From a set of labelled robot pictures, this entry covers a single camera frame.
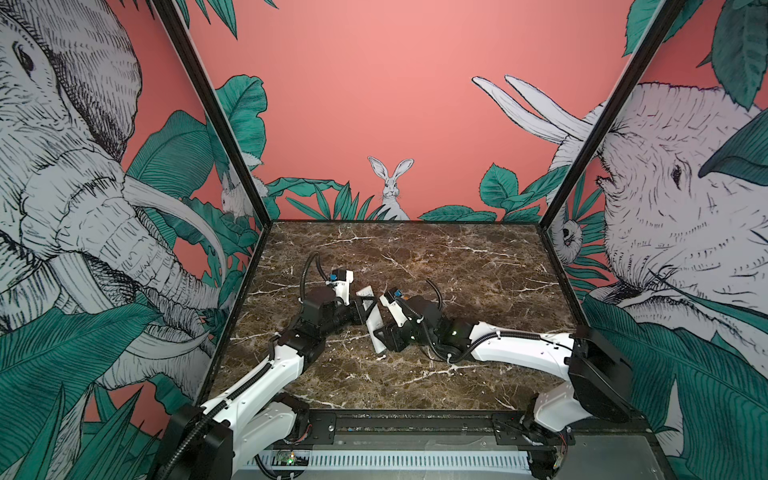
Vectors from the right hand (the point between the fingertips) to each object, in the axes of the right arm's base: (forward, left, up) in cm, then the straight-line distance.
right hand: (375, 329), depth 77 cm
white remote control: (+2, 0, 0) cm, 2 cm away
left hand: (+7, 0, +4) cm, 8 cm away
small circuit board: (-27, +20, -13) cm, 36 cm away
